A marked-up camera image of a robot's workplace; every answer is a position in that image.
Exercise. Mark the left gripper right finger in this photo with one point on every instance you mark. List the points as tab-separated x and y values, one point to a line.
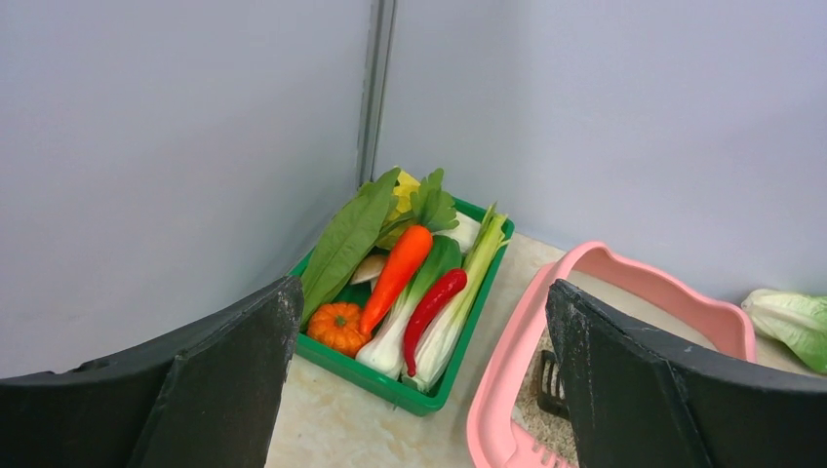
639	396

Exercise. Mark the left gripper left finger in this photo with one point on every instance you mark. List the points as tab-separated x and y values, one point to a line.
204	395

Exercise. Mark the black litter scoop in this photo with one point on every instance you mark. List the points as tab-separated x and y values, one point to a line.
550	394

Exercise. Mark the pink litter box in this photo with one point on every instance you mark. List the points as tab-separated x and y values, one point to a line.
493	438

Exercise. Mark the green vegetable basket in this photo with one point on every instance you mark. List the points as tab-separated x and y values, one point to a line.
397	393

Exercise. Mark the toy orange tomato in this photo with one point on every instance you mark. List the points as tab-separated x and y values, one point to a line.
337	326

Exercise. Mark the toy bok choy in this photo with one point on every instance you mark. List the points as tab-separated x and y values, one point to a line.
795	319

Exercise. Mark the toy celery stalk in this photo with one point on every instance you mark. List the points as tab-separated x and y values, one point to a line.
434	349

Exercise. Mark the toy red chili pepper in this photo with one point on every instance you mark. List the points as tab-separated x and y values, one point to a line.
433	302

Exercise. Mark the toy green leaf vegetable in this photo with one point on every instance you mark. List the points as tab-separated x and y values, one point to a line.
345	241

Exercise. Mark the toy carrot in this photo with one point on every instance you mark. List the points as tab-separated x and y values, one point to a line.
412	248

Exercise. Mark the toy yellow corn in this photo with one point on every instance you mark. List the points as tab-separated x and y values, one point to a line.
392	229

